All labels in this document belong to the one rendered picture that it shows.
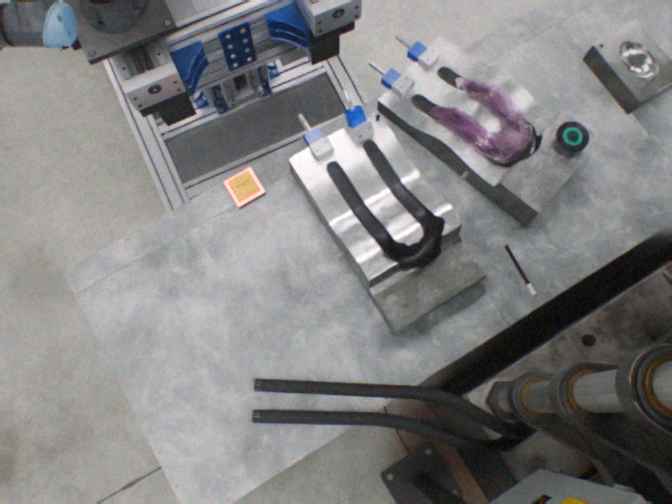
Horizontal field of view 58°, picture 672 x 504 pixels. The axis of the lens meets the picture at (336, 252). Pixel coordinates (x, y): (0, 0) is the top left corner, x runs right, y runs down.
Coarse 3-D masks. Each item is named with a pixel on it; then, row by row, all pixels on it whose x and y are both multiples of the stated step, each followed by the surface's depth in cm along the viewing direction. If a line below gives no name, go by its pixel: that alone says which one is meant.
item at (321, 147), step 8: (304, 120) 152; (304, 136) 150; (312, 136) 150; (320, 136) 150; (312, 144) 148; (320, 144) 148; (328, 144) 148; (312, 152) 149; (320, 152) 148; (328, 152) 149
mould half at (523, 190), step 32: (416, 64) 161; (448, 64) 161; (480, 64) 160; (384, 96) 158; (448, 96) 157; (512, 96) 155; (416, 128) 155; (448, 128) 152; (544, 128) 153; (448, 160) 156; (480, 160) 151; (544, 160) 148; (576, 160) 148; (512, 192) 146; (544, 192) 146
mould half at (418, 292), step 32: (384, 128) 152; (288, 160) 150; (320, 160) 150; (352, 160) 150; (320, 192) 148; (384, 192) 148; (416, 192) 147; (352, 224) 145; (384, 224) 143; (416, 224) 141; (448, 224) 141; (352, 256) 141; (384, 256) 139; (448, 256) 147; (384, 288) 145; (416, 288) 145; (448, 288) 145; (384, 320) 148; (416, 320) 146
